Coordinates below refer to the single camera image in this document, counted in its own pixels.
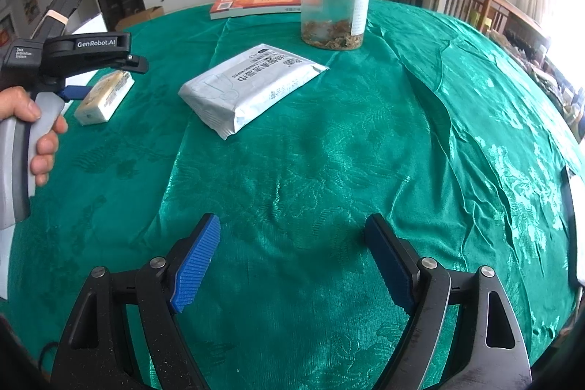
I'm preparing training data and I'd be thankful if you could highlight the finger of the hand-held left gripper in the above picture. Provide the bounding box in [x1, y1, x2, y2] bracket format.
[57, 84, 94, 104]
[89, 53, 150, 75]

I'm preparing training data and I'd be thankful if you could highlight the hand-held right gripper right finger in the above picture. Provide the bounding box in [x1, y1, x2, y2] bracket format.
[364, 214, 533, 390]

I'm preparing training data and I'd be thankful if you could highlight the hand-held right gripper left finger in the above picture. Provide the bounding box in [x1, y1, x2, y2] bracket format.
[50, 214, 221, 390]

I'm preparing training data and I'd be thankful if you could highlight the white cardboard box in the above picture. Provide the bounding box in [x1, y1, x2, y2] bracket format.
[0, 12, 108, 299]

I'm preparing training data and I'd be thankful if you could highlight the yellow boxed pack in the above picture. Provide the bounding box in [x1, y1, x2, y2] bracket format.
[73, 70, 135, 126]

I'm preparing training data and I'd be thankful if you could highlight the white wet wipes pack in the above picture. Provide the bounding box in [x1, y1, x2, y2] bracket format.
[177, 43, 331, 140]

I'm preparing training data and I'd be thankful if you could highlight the person's left hand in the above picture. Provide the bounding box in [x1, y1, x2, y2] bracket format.
[0, 86, 68, 187]

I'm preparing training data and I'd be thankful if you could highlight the brown cardboard box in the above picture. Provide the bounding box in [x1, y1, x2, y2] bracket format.
[115, 6, 164, 31]

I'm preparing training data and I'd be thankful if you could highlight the green tablecloth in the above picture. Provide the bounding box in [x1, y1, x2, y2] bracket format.
[7, 0, 583, 390]

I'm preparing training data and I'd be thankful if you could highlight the smartphone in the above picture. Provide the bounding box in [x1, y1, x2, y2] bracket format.
[560, 165, 585, 287]

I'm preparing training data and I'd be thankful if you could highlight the pile of side table clutter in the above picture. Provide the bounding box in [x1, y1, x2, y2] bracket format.
[484, 24, 585, 144]

